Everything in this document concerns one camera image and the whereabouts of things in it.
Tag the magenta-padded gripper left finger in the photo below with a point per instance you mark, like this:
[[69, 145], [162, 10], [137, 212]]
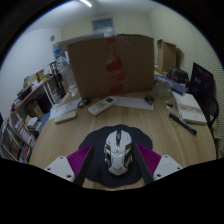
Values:
[[60, 166]]

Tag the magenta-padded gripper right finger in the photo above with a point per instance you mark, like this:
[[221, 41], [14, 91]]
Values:
[[166, 165]]

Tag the white and black computer mouse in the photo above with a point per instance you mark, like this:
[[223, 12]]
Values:
[[118, 153]]

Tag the dark grey mouse pad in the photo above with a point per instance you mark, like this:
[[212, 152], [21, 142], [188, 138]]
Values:
[[100, 136]]

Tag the black marker pen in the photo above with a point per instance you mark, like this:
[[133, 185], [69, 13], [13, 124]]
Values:
[[182, 123]]

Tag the small white flat box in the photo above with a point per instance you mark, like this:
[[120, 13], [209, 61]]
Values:
[[65, 117]]

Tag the white open book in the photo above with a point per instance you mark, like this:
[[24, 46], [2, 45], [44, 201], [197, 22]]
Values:
[[190, 108]]

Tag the shelf unit with books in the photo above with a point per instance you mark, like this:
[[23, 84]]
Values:
[[26, 113]]

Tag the small dark clip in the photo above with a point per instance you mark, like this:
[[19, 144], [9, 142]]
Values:
[[149, 99]]

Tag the white paper sheet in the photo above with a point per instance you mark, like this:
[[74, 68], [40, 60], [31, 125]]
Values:
[[133, 102]]

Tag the clear plastic container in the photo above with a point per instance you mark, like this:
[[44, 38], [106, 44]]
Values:
[[163, 90]]

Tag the blue book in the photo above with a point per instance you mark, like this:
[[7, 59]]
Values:
[[176, 87]]

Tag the black office chair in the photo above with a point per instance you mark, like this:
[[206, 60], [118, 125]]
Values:
[[203, 83]]

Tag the large brown cardboard box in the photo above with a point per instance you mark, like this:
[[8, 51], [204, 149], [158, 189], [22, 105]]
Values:
[[90, 66]]

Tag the tall brown cardboard box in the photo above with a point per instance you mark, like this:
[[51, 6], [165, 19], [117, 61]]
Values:
[[166, 56]]

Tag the window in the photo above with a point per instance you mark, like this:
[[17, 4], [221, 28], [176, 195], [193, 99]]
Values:
[[103, 26]]

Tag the ceiling tube light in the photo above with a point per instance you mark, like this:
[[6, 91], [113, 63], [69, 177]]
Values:
[[86, 3]]

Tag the round wall clock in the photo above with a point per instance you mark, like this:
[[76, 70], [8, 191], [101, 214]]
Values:
[[52, 38]]

